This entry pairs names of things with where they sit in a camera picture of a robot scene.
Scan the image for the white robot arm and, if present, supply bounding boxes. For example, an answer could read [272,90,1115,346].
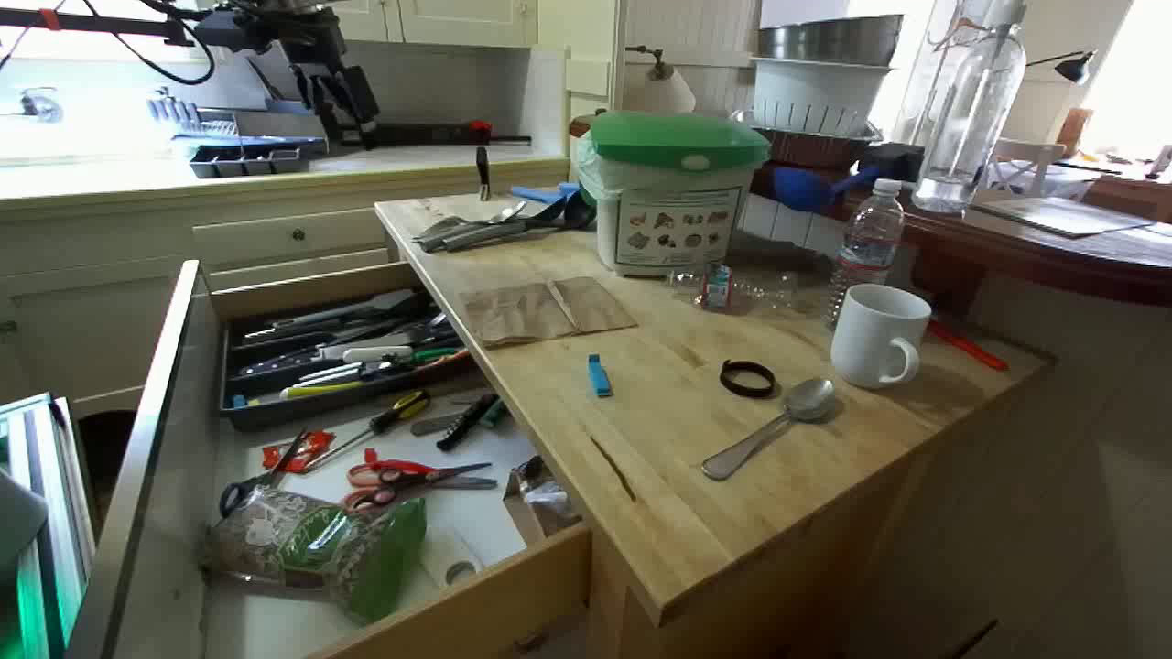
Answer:
[0,0,381,146]

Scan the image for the metal spoon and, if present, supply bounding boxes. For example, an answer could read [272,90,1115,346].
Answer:
[704,377,834,481]

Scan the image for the open wooden drawer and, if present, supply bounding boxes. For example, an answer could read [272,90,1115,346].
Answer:
[67,256,598,659]

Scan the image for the small blue lighter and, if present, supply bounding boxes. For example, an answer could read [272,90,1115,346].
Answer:
[586,355,610,398]

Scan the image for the grey utensils pile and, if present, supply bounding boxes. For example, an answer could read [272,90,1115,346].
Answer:
[416,184,598,252]

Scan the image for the black marker pen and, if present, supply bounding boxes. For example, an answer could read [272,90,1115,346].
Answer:
[436,393,499,454]

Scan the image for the small glass jar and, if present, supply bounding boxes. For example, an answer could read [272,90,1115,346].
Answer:
[698,262,731,311]

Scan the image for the green lid compost bin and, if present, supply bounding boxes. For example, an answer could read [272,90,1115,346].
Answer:
[572,114,768,276]

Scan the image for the yellow black screwdriver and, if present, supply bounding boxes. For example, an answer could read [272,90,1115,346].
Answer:
[317,393,432,466]

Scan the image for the small table lamp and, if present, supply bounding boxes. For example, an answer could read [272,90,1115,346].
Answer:
[624,42,695,114]

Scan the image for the black cutlery organizer tray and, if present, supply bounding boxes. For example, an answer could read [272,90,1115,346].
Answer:
[220,284,472,431]

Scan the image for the white ceramic mug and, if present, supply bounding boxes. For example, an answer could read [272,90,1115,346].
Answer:
[831,282,930,389]

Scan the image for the clear plastic water bottle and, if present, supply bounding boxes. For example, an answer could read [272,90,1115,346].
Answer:
[831,178,903,311]

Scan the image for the green plastic bag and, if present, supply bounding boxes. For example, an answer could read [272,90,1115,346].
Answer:
[204,488,427,621]

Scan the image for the red pen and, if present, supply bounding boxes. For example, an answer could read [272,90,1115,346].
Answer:
[927,323,1011,374]

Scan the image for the metal mixing bowl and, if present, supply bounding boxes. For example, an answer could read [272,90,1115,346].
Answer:
[758,13,902,66]

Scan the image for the blue ice cube tray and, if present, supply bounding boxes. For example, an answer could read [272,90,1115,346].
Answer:
[192,144,311,178]

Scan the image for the large clear glass bottle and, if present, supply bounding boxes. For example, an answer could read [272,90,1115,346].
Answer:
[912,0,1024,215]

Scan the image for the black hair tie ring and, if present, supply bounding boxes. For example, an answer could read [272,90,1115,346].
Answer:
[713,355,780,401]

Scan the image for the red handled scissors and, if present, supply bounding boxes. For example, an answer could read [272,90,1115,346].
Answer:
[345,449,493,512]

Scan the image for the black handled scissors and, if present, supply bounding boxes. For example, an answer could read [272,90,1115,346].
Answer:
[215,431,308,515]

